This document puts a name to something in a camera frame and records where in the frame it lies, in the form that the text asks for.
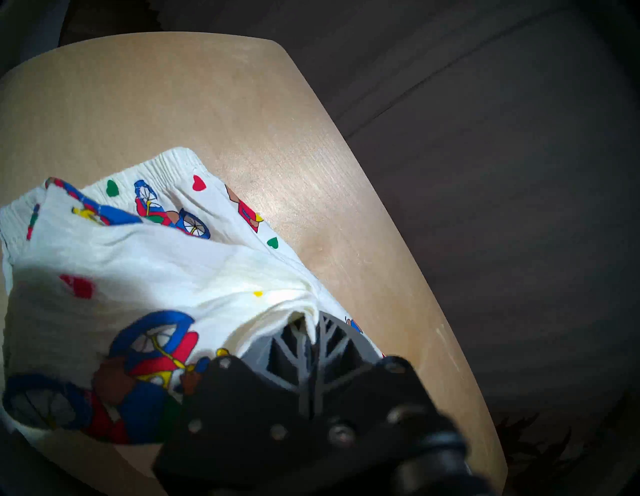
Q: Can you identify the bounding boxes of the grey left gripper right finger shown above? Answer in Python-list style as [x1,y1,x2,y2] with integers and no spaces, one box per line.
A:
[310,312,466,461]

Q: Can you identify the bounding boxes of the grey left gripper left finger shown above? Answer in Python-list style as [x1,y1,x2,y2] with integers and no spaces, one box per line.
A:
[152,314,321,493]

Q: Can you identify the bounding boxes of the white bear print pants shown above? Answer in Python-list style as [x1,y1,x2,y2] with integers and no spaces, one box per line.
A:
[0,146,386,446]

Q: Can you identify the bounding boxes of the tall dark leafy plant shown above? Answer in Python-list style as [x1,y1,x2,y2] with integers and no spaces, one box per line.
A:
[492,407,640,496]

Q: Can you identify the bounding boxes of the brown pleated curtain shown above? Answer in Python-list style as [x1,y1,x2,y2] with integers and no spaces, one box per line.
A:
[115,0,640,496]

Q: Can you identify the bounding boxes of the narrow grey curved arch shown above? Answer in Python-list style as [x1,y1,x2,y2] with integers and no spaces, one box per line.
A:
[0,0,71,76]

